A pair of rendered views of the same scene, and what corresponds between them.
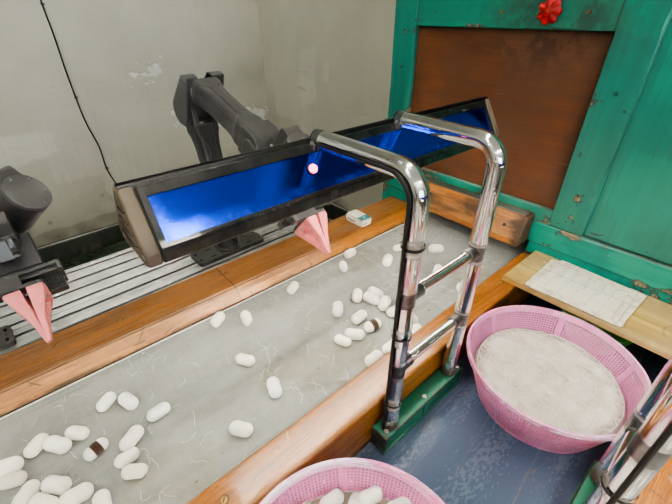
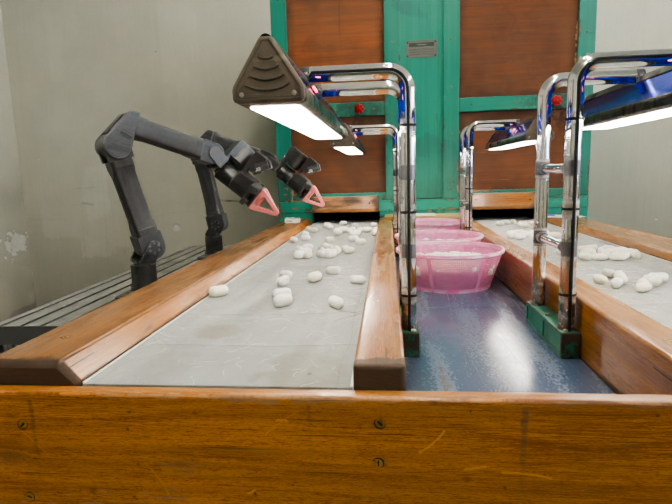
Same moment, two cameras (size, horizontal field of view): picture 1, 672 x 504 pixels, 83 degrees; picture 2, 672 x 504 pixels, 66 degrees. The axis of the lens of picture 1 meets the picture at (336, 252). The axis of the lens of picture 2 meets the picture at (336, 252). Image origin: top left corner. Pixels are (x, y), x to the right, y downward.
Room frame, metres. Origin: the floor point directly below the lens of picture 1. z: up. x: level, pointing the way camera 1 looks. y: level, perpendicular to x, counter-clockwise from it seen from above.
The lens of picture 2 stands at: (-0.80, 1.27, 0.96)
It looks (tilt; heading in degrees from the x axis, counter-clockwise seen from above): 9 degrees down; 317
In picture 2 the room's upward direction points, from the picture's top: 2 degrees counter-clockwise
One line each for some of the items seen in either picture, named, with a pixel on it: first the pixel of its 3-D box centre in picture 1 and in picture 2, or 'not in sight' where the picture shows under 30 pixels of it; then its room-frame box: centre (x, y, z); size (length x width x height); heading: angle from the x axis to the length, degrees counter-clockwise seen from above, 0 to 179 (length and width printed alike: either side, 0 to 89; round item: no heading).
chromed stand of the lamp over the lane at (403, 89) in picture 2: not in sight; (359, 210); (-0.19, 0.64, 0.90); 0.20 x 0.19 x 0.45; 131
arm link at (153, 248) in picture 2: not in sight; (145, 251); (0.50, 0.73, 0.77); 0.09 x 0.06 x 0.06; 176
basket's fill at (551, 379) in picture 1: (542, 383); not in sight; (0.42, -0.35, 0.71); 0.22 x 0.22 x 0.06
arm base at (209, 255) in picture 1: (226, 236); (214, 245); (0.91, 0.31, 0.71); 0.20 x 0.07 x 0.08; 133
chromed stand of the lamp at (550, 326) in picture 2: not in sight; (605, 205); (-0.49, 0.38, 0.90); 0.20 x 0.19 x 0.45; 131
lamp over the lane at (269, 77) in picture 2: not in sight; (309, 105); (-0.13, 0.69, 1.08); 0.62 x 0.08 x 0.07; 131
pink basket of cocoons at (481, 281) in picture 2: not in sight; (448, 266); (-0.06, 0.19, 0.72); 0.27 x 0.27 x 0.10
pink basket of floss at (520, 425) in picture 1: (544, 378); (427, 233); (0.42, -0.35, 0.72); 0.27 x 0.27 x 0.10
